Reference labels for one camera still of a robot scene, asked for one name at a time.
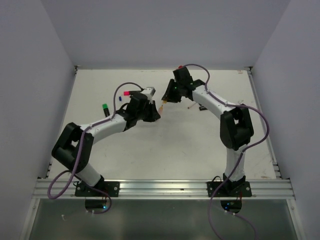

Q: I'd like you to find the orange highlighter pen body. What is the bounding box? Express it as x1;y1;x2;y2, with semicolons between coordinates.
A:
158;105;164;116

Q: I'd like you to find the purple capped black highlighter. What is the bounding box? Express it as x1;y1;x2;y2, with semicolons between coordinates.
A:
199;106;207;111

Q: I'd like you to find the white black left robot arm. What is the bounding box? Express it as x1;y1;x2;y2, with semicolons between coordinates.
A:
51;88;161;197

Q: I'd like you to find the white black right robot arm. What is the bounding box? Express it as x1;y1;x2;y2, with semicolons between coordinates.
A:
162;66;254;197

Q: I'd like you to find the pink capped black highlighter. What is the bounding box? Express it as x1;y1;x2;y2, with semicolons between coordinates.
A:
123;90;137;96

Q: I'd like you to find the green capped black highlighter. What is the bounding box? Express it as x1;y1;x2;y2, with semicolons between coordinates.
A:
102;103;110;118

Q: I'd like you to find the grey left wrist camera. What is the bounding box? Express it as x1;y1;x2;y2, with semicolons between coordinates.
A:
143;87;156;96

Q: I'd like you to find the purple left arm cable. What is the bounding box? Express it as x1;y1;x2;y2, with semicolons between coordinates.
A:
47;82;145;200

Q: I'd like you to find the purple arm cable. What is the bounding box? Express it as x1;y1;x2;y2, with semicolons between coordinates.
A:
47;82;145;200
183;63;271;240

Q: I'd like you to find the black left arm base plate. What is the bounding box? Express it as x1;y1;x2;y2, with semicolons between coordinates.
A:
73;181;120;198

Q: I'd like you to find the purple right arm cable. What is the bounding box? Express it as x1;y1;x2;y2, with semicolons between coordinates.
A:
183;63;271;240

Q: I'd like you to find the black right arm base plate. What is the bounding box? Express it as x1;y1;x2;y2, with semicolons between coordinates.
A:
206;181;253;198

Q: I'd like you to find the aluminium front rail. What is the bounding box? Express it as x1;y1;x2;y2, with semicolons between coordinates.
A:
31;177;297;200

